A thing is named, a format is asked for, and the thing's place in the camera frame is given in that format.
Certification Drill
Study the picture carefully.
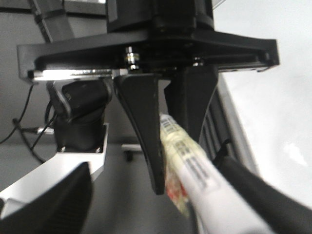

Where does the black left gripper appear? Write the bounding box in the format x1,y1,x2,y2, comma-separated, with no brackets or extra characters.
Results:
17,0,279,142

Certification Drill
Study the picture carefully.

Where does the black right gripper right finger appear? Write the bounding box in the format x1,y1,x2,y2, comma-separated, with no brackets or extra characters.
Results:
214,156,312,234

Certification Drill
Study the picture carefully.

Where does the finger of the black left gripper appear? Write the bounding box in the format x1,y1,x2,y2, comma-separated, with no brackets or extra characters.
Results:
114,73,165,195

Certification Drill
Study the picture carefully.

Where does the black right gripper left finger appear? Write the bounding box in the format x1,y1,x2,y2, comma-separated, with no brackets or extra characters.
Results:
0,162,93,234

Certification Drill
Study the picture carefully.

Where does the white black dry-erase marker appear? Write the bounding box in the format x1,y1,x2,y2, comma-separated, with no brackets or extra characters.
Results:
159,114,273,234

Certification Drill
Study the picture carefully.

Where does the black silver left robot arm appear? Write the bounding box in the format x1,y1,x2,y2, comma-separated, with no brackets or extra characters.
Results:
18,0,279,195

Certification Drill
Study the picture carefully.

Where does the white whiteboard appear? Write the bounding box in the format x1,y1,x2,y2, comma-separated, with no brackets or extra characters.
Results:
214,0,312,206

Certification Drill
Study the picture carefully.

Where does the grey stand leg with caster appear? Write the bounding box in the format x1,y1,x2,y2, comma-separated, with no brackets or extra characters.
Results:
121,143,142,162

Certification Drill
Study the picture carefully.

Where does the black cable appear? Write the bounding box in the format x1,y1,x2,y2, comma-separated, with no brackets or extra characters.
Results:
0,84,58,164

